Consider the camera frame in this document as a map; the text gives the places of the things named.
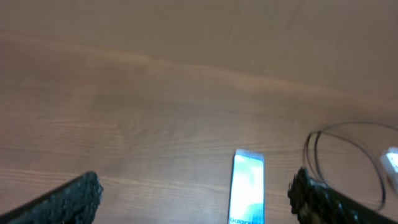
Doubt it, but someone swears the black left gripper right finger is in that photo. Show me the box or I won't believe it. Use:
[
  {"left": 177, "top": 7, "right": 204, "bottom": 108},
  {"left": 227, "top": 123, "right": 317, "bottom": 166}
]
[{"left": 287, "top": 167, "right": 397, "bottom": 224}]

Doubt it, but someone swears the black charging cable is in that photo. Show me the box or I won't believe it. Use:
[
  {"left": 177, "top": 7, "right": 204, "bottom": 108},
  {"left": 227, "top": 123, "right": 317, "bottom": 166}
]
[{"left": 303, "top": 121, "right": 398, "bottom": 212}]

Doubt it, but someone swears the white power strip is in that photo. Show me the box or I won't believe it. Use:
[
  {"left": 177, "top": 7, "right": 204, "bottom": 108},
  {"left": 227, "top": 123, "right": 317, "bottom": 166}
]
[{"left": 380, "top": 147, "right": 397, "bottom": 193}]

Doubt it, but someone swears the blue Galaxy smartphone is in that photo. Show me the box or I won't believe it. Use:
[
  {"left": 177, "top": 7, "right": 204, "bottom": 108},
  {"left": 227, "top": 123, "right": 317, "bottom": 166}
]
[{"left": 228, "top": 149, "right": 266, "bottom": 224}]

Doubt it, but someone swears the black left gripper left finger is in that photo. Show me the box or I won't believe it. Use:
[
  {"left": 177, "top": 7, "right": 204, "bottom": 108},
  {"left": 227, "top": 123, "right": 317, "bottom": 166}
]
[{"left": 1, "top": 171, "right": 103, "bottom": 224}]

